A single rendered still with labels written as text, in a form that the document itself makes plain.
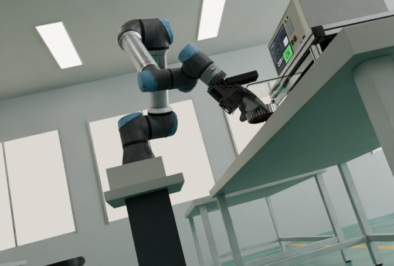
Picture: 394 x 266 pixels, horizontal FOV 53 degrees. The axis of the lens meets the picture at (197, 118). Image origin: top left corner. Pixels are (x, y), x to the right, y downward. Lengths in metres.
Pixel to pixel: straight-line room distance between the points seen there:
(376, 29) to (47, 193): 6.11
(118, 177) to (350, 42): 1.21
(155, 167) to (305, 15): 0.89
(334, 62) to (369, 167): 6.43
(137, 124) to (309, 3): 0.89
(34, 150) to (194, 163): 2.50
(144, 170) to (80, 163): 4.85
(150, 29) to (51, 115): 5.20
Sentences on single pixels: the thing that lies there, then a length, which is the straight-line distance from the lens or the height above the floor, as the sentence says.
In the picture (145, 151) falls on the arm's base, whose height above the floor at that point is 0.89.
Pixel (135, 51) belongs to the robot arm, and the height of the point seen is 1.20.
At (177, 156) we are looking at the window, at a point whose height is 1.71.
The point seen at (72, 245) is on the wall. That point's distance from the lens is 6.40.
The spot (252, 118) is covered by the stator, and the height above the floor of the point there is 0.80.
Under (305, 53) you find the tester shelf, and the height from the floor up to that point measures 1.07.
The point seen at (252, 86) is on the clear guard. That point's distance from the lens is 1.84.
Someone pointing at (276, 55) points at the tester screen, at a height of 1.23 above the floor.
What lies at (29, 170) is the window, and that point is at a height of 2.06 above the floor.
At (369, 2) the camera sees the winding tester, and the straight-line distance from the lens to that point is 1.90.
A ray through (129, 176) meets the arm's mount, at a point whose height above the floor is 0.79.
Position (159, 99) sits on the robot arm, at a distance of 1.78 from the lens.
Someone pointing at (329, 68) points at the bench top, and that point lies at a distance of 0.74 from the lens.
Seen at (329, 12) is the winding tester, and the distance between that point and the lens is 1.80.
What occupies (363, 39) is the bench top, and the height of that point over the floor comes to 0.72.
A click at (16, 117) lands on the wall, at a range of 6.97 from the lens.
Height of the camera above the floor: 0.50
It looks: 16 degrees up
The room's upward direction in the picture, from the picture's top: 16 degrees counter-clockwise
